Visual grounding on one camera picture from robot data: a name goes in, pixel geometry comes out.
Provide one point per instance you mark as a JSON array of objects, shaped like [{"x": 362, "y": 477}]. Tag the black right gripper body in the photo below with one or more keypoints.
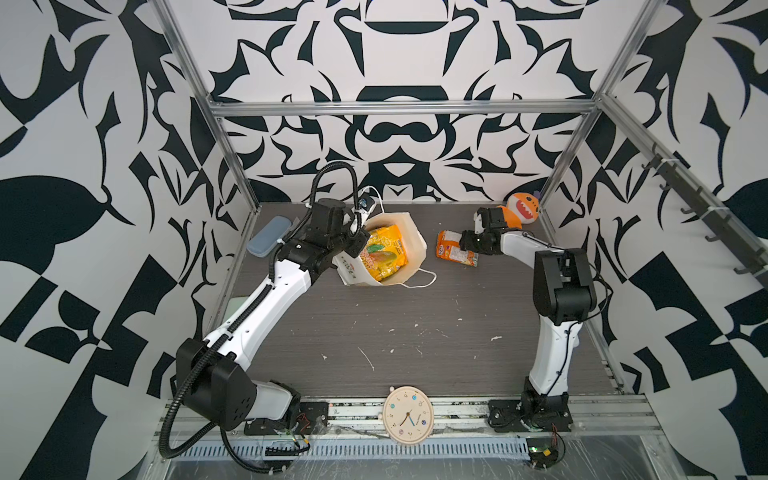
[{"x": 476, "y": 242}]

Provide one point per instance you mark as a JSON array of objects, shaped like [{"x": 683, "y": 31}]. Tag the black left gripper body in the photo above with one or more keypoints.
[{"x": 347, "y": 241}]

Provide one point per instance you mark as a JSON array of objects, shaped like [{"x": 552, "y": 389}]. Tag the white green paper bag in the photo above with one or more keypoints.
[{"x": 412, "y": 276}]

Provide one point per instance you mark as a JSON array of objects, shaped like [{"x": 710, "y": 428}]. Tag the orange snack packet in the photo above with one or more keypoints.
[{"x": 448, "y": 248}]

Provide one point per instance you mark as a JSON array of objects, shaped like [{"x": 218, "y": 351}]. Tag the yellow snack packet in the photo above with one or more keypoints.
[{"x": 385, "y": 253}]

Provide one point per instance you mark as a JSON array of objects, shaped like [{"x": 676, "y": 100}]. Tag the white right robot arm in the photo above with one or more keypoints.
[{"x": 563, "y": 295}]

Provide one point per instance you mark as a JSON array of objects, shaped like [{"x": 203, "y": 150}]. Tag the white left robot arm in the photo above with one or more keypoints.
[{"x": 215, "y": 391}]

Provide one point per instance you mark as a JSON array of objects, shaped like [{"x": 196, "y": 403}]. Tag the orange shark plush toy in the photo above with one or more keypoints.
[{"x": 521, "y": 209}]

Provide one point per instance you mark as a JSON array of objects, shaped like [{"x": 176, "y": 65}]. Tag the light green tray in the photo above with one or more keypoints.
[{"x": 233, "y": 306}]

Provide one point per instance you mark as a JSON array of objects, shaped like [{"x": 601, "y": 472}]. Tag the round wooden clock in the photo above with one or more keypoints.
[{"x": 408, "y": 415}]

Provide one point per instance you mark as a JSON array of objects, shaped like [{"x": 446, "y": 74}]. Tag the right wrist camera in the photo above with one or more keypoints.
[{"x": 488, "y": 219}]

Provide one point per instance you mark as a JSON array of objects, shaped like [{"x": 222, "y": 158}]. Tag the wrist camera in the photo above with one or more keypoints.
[
  {"x": 366, "y": 205},
  {"x": 488, "y": 219}
]

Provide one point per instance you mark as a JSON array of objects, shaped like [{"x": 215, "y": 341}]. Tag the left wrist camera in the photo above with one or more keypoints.
[{"x": 366, "y": 205}]

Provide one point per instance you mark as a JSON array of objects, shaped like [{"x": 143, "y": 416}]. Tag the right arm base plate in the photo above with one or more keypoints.
[{"x": 532, "y": 413}]

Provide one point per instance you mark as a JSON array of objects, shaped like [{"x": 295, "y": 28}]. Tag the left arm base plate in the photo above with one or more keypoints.
[{"x": 303, "y": 418}]

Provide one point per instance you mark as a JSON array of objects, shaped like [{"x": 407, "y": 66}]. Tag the wall hook rail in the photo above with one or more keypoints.
[{"x": 701, "y": 203}]

